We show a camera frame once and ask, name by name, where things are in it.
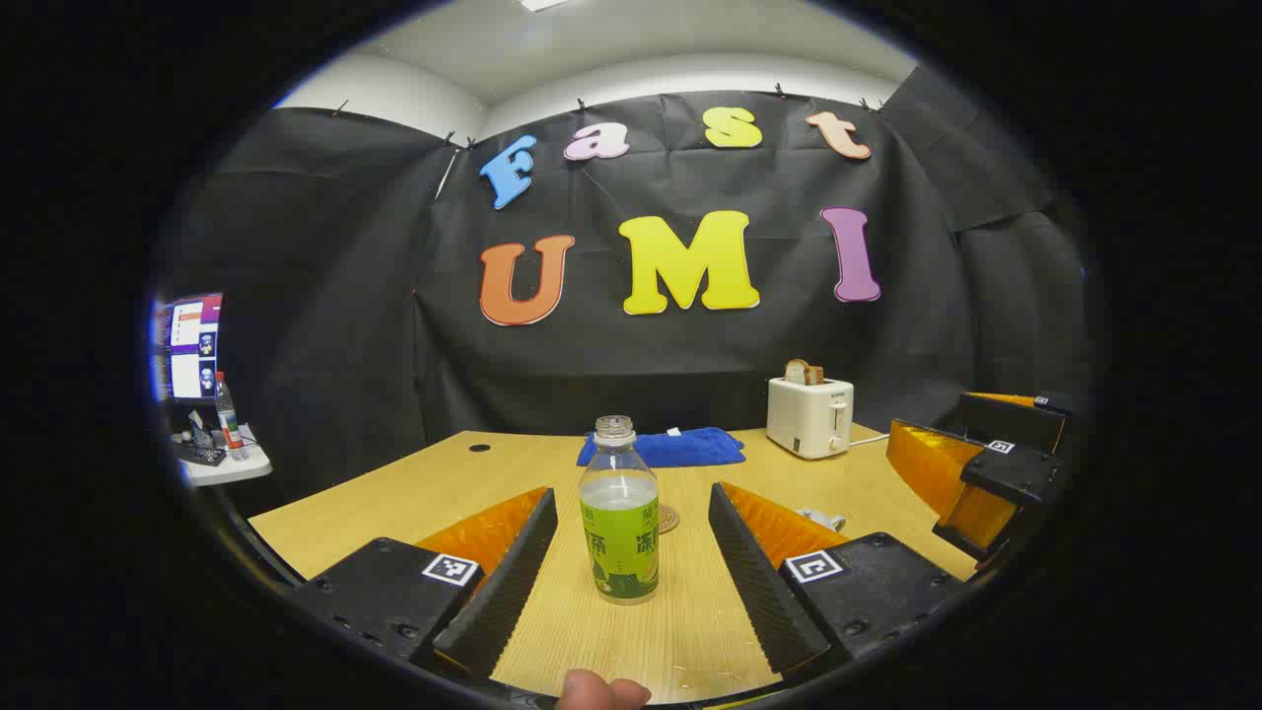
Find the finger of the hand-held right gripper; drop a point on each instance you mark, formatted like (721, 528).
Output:
(1025, 419)
(1020, 473)

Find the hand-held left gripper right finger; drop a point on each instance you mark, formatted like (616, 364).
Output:
(754, 582)

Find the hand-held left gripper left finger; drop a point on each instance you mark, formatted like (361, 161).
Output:
(513, 582)

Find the round wooden coaster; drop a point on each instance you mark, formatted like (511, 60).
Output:
(670, 519)

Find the green label water bottle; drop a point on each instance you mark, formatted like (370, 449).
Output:
(619, 532)

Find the small red label bottle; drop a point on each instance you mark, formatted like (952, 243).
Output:
(230, 419)

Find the blue towel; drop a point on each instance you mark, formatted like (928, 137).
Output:
(690, 449)

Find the white toaster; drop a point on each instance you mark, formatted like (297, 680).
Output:
(804, 419)

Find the toasted bread slice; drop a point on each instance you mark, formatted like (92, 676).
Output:
(801, 373)

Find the white side table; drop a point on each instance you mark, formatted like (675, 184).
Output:
(237, 468)

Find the black backdrop cloth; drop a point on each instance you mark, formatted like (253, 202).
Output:
(345, 296)

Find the dark desk clutter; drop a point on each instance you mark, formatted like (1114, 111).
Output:
(202, 449)

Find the computer monitor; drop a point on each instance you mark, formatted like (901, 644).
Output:
(192, 345)

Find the ceiling light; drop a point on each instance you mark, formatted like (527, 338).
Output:
(542, 4)

